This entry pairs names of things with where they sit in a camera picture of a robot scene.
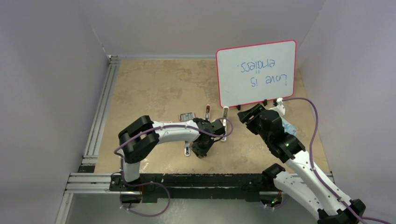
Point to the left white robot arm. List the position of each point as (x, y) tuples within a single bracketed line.
[(139, 138)]

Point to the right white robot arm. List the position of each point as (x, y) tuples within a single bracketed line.
[(315, 192)]

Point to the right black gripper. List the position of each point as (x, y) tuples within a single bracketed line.
[(244, 116)]

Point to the red-framed whiteboard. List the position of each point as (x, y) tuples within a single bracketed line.
[(253, 73)]

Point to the aluminium frame rail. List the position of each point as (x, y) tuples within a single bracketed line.
[(99, 122)]

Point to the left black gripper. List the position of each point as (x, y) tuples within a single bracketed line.
[(201, 152)]

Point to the pink and white stapler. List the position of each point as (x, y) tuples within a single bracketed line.
[(207, 112)]

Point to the blue patterned oval case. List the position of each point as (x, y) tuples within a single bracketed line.
[(288, 127)]

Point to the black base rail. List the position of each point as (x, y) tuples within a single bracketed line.
[(247, 187)]

